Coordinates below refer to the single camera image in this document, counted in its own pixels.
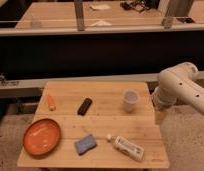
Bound metal vertical post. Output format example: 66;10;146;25
74;0;85;31

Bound translucent plastic cup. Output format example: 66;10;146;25
123;90;139;113

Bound white paper on bench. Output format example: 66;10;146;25
90;4;110;11

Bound metal clamp at left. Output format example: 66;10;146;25
0;73;19;86

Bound small wooden table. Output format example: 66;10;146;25
17;81;169;169

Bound black rectangular block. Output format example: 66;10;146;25
77;98;92;115

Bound black cables on bench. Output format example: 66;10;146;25
119;0;156;13

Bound orange carrot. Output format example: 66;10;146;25
47;94;56;111

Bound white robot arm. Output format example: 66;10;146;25
151;62;204;115

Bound white plastic bottle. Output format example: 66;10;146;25
107;134;145;162

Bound blue sponge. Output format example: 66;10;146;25
75;134;97;155

